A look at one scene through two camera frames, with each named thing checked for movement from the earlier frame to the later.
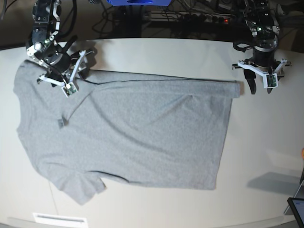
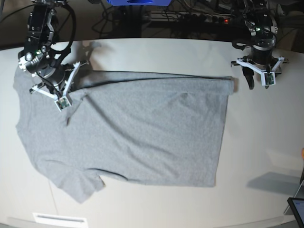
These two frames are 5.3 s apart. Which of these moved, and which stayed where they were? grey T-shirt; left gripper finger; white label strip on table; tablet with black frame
Moved: left gripper finger
Stayed: tablet with black frame; grey T-shirt; white label strip on table
